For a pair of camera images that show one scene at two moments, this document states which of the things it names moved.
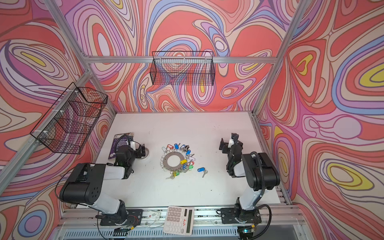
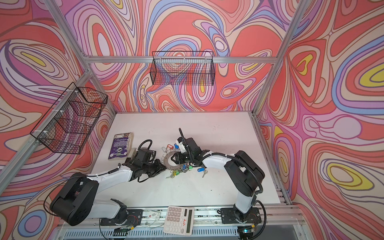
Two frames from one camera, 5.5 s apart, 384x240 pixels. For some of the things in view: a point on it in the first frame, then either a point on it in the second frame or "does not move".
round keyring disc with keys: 177,158 does not move
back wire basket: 183,68 does not move
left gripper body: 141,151 → 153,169
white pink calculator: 179,220 does not move
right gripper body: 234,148 → 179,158
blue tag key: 202,169 does not move
